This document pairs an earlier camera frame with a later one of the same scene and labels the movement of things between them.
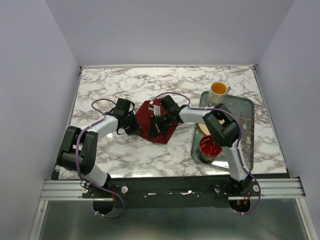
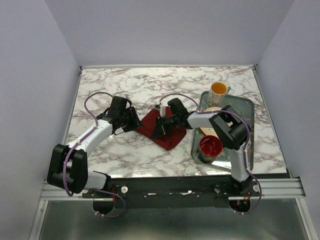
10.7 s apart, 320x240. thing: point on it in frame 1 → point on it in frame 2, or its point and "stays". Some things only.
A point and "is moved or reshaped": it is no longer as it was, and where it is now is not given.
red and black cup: (209, 151) stays
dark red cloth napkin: (148, 109) is moved or reshaped
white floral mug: (218, 90) stays
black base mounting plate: (171, 192) stays
